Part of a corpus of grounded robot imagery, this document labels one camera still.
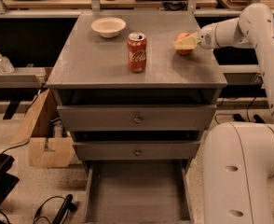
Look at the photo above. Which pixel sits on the clear sanitizer bottle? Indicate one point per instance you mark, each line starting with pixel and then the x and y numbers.
pixel 5 65

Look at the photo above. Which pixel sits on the grey drawer cabinet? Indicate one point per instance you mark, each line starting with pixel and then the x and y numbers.
pixel 92 70

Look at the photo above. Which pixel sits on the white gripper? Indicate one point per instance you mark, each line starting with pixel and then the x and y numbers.
pixel 206 38

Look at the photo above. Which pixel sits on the white bowl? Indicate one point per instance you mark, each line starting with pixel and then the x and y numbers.
pixel 108 27

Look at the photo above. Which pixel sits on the red apple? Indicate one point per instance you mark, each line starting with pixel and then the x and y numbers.
pixel 183 51

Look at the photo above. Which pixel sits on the red Coca-Cola can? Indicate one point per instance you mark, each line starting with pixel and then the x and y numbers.
pixel 137 52

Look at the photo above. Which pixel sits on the black floor stand leg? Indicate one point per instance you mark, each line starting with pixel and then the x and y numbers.
pixel 258 119

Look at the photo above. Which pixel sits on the grey top drawer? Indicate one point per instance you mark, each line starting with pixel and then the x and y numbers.
pixel 88 118

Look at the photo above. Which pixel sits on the brown cardboard box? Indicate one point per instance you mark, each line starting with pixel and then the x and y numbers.
pixel 47 148

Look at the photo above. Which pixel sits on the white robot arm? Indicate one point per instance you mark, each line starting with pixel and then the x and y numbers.
pixel 238 157

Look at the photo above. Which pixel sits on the black power adapter with cable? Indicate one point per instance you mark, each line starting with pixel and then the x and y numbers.
pixel 237 116

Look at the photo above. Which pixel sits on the grey open bottom drawer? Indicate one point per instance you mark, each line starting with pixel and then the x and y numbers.
pixel 137 192

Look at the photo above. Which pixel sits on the grey middle drawer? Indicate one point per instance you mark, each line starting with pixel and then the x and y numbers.
pixel 136 150

